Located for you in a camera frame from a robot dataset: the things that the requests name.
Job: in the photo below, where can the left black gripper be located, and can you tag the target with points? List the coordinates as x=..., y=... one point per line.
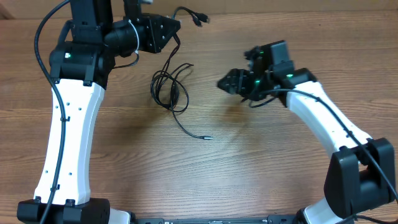
x=155, y=40

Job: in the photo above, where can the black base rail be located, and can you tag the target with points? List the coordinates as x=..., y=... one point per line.
x=270, y=219

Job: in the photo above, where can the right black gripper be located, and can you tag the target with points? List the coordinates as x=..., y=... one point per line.
x=235, y=83

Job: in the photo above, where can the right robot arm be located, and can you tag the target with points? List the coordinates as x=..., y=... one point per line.
x=361, y=174

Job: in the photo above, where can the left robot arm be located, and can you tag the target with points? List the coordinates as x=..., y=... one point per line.
x=78, y=74

